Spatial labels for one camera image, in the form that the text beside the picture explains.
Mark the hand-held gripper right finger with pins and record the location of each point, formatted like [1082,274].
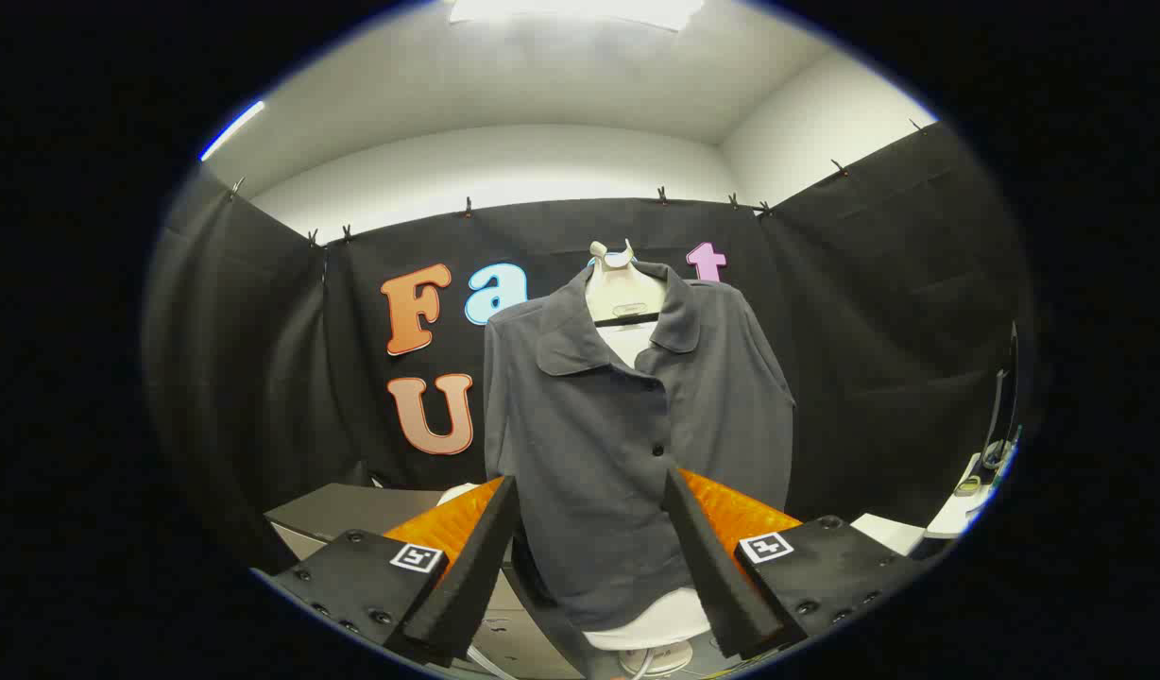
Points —
[722,576]

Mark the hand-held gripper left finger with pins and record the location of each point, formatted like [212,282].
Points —
[476,576]

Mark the grey button shirt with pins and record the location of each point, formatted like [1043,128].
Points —
[589,425]

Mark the white round stand base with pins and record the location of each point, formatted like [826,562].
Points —
[651,619]

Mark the grey drawer cabinet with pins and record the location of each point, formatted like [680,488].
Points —
[353,510]

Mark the white side shelf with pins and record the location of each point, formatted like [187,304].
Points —
[948,518]

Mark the yellowish tape roll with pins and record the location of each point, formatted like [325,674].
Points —
[967,486]

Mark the row of black clips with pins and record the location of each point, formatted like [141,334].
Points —
[468,208]

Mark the ceiling light panel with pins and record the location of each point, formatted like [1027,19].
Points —
[580,9]

